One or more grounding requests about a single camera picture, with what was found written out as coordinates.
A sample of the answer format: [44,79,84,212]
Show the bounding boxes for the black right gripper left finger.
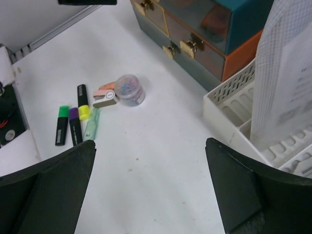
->
[0,140,96,234]

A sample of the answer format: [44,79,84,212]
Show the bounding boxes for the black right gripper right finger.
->
[205,137,312,234]

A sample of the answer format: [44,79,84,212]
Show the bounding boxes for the clear mesh document pouch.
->
[250,0,312,147]

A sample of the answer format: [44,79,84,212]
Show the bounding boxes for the green cap black highlighter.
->
[55,106,69,146]

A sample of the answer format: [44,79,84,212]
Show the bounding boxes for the purple cap black highlighter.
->
[69,107,83,146]

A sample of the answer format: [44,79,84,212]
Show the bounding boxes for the white perforated file organizer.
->
[203,61,312,178]

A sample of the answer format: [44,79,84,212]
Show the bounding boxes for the yellow cap black highlighter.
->
[77,84,90,120]

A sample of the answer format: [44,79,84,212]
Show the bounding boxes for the clear jar of paper clips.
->
[114,74,145,107]

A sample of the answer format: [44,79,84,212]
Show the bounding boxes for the teal desktop drawer cabinet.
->
[131,0,273,91]

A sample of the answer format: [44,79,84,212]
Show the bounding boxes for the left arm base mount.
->
[0,82,28,148]

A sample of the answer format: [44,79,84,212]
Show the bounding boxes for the aluminium frame rail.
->
[0,0,100,63]

